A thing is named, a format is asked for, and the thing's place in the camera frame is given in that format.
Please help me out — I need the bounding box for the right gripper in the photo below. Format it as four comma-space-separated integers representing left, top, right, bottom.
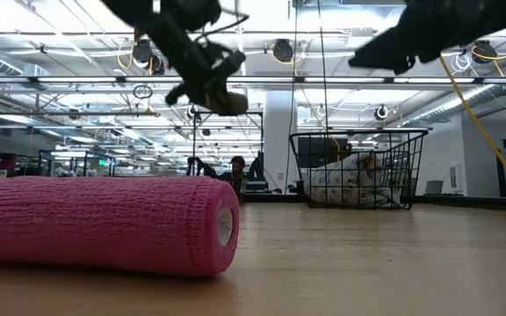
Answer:
348, 0, 473, 75

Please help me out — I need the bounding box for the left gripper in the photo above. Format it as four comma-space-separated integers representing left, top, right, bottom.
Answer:
164, 41, 248, 116

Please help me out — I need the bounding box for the brown bandage roll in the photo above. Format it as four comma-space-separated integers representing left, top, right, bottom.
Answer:
220, 90, 249, 117

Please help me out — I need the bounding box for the black wire basket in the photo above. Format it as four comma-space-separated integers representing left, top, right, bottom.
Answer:
288, 128, 430, 211

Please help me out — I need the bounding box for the white blue-patterned bandage roll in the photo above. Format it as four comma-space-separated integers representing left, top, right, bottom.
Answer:
303, 151, 402, 209

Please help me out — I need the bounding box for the person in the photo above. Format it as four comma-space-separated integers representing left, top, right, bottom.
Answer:
217, 155, 249, 204

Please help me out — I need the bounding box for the black computer monitor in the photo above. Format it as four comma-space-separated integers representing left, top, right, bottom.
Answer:
296, 137, 351, 169

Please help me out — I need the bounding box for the long ceiling light strip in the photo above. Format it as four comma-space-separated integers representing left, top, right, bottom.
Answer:
0, 75, 506, 87

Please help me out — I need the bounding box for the pink bandage roll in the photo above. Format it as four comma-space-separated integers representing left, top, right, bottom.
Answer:
0, 175, 242, 278

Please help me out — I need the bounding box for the distant black station frame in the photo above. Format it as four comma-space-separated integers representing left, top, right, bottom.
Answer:
192, 111, 265, 179

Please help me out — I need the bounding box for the yellow hanging cable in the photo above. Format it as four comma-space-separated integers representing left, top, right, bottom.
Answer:
438, 54, 506, 198

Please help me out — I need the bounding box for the black aluminium table frame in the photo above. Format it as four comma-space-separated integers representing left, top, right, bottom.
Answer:
239, 191, 506, 214

